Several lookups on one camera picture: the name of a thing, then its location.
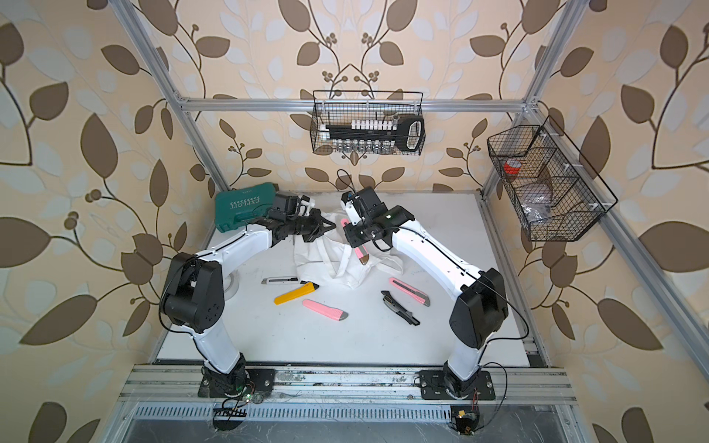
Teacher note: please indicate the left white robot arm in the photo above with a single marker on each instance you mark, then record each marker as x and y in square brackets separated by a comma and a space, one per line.
[193, 297]

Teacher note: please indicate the large yellow utility knife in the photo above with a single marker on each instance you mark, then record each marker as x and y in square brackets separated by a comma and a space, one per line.
[304, 289]

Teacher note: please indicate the black wire basket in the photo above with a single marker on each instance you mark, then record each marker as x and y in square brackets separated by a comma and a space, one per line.
[339, 106]
[580, 196]

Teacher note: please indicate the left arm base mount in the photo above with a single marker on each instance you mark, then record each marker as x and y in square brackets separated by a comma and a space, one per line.
[235, 382]

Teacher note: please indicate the aluminium front rail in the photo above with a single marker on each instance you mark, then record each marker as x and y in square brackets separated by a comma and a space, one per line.
[513, 386]

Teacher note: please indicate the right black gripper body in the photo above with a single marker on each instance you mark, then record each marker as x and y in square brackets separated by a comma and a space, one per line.
[360, 233]

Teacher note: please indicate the right black wire basket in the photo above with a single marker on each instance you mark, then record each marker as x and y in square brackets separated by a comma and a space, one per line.
[580, 196]

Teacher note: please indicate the silver black utility knife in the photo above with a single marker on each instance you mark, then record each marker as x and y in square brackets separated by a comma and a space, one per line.
[281, 280]

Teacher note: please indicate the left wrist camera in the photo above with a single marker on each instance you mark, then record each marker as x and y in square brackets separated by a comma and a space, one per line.
[287, 206]

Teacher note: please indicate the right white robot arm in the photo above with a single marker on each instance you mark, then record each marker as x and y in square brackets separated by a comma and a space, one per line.
[480, 304]

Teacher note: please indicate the black socket bit holder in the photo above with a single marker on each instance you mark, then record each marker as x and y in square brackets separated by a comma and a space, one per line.
[406, 135]

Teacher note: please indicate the white printed tote pouch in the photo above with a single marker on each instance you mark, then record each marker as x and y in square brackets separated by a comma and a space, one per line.
[330, 260]

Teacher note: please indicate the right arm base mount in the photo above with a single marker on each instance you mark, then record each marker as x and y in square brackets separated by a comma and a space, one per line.
[457, 385]

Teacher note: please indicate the green plastic tool case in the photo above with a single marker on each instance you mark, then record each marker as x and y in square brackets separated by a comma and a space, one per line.
[237, 208]

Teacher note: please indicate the clear plastic bag in basket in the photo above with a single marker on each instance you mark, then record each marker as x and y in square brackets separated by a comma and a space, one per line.
[536, 201]

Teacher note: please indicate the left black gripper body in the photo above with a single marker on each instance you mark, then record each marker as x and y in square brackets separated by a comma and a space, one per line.
[301, 225]

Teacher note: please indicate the back black wire basket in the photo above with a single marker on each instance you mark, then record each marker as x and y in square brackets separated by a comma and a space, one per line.
[339, 106]

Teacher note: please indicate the red item in basket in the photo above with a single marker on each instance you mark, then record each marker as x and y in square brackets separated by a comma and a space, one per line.
[512, 166]

